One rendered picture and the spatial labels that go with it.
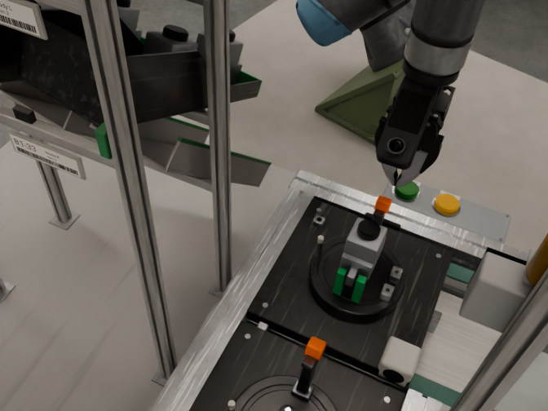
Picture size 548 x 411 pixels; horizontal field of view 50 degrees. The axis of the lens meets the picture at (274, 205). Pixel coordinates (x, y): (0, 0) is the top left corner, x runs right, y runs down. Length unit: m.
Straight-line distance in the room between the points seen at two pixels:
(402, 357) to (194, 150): 0.38
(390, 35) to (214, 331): 0.69
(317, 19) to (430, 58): 0.16
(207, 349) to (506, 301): 0.41
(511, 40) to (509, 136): 2.05
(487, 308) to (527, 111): 0.88
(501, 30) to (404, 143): 2.74
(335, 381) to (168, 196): 0.50
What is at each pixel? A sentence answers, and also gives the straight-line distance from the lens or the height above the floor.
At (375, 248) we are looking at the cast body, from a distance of 0.79.
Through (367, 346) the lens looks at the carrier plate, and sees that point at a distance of 0.84.
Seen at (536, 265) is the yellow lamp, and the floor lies 1.28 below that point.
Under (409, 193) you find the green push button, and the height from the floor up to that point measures 0.97.
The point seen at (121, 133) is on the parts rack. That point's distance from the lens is 0.52.
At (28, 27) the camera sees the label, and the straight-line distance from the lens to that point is 0.52.
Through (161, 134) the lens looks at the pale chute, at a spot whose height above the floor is 1.09.
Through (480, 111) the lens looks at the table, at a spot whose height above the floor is 0.86.
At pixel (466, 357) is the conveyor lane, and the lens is 0.94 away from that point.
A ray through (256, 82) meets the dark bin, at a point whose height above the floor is 1.21.
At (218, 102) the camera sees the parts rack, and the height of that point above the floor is 1.26.
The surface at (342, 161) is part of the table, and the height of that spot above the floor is 0.86.
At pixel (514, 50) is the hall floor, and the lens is 3.33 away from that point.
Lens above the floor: 1.70
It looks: 49 degrees down
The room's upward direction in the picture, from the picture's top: 4 degrees clockwise
